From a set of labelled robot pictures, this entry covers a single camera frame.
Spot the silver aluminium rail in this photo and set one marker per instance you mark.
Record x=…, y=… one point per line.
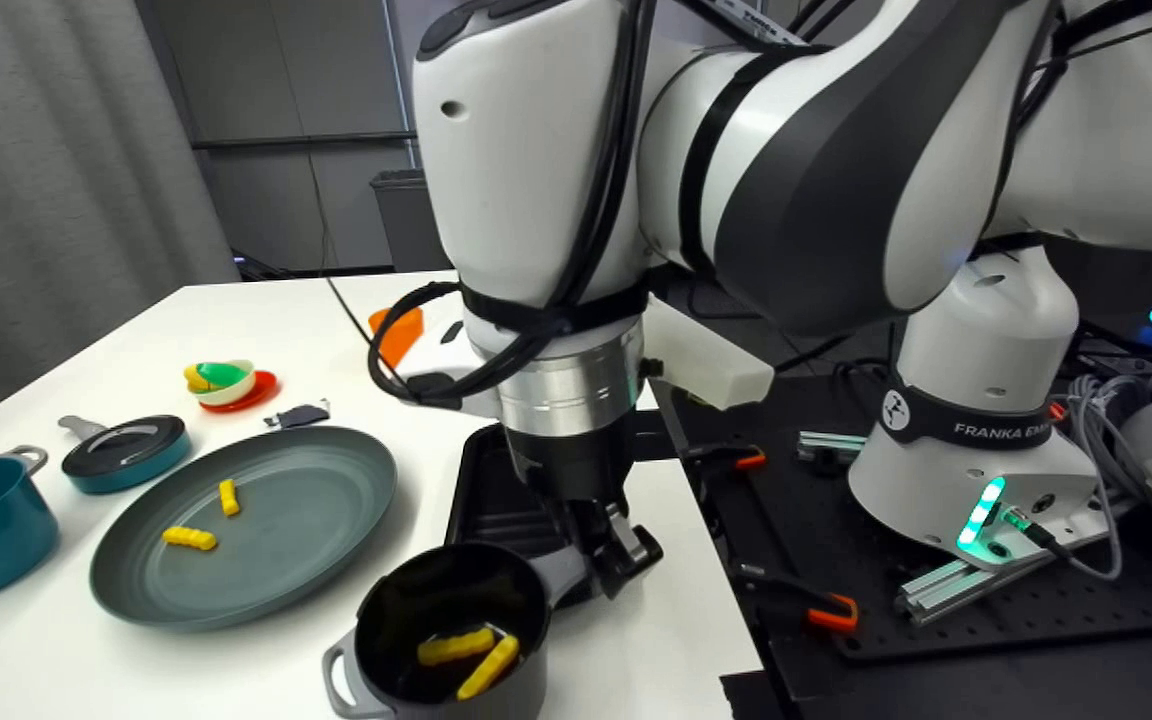
x=961, y=584

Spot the black rectangular tray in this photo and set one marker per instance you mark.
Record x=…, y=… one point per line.
x=479, y=492

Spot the black perforated base board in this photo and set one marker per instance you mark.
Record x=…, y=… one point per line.
x=791, y=533

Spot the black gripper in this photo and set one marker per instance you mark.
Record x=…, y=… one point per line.
x=571, y=462

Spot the orange plastic cup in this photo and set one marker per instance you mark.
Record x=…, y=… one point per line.
x=397, y=343

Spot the small dark grey pan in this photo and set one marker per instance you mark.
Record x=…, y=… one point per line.
x=123, y=453

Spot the small red plate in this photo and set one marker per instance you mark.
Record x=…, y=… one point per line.
x=262, y=395

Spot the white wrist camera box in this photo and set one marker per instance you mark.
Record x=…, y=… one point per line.
x=711, y=360

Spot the green yellow white toy food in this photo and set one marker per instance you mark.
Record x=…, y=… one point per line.
x=221, y=382

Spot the gray plate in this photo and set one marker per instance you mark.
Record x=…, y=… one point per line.
x=296, y=533

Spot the small dark clip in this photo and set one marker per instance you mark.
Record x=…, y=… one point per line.
x=296, y=413

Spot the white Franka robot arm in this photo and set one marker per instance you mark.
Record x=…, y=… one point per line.
x=539, y=162

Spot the gray bin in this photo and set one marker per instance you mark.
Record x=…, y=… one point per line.
x=397, y=223

